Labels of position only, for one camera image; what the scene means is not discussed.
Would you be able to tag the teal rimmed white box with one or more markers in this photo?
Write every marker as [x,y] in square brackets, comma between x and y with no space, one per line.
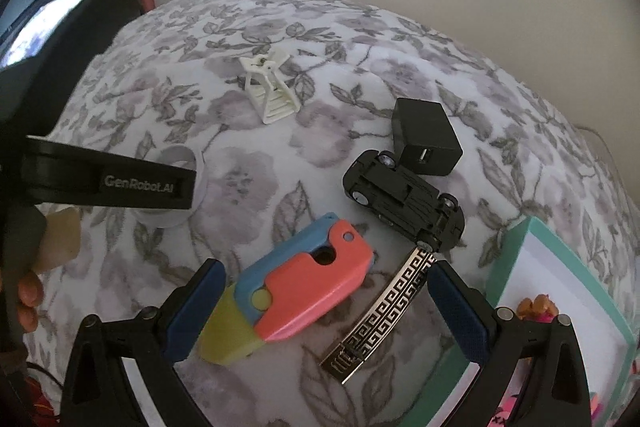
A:
[550,267]

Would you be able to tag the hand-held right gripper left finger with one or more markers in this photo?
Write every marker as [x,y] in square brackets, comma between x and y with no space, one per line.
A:
[192,307]

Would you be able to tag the black charger block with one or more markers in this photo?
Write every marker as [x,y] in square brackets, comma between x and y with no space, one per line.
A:
[425,132]

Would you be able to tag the person's left hand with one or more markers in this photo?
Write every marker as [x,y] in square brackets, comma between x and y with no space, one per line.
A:
[60,242]

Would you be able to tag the white plastic clip stand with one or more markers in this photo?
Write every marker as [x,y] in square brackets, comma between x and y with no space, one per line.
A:
[280,99]

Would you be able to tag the floral blanket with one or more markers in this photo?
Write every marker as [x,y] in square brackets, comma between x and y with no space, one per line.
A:
[250,167]

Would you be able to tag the patterned metal bar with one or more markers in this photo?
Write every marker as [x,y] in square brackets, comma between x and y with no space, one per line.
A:
[380,314]

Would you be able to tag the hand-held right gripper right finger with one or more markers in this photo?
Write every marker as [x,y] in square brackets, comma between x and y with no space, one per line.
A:
[455,302]

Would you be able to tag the black monitor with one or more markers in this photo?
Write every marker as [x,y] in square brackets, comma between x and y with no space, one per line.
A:
[45,19]

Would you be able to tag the orange toy figure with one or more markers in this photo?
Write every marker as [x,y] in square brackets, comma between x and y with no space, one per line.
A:
[537,307]

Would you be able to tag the red cloth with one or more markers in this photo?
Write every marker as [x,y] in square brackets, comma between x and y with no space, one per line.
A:
[37,399]

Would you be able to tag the black toy car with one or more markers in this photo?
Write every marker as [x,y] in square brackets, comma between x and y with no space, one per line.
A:
[400,194]

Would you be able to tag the colourful plastic toy knife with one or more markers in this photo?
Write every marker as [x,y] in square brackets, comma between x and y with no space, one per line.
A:
[305,287]

